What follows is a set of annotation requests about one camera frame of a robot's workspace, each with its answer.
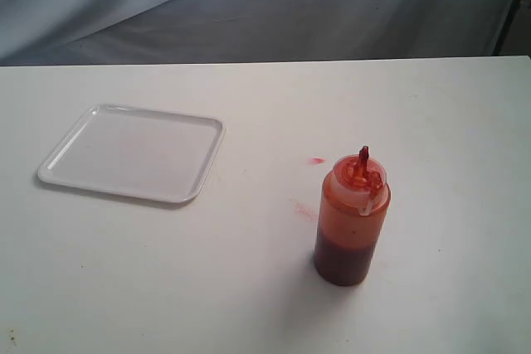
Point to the red sauce squeeze bottle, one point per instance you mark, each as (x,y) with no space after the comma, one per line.
(354,201)

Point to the black tripod stand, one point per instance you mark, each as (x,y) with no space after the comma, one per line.
(514,7)

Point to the grey backdrop cloth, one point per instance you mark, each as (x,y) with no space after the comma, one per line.
(105,32)

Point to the white plastic tray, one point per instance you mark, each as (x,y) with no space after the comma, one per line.
(144,154)

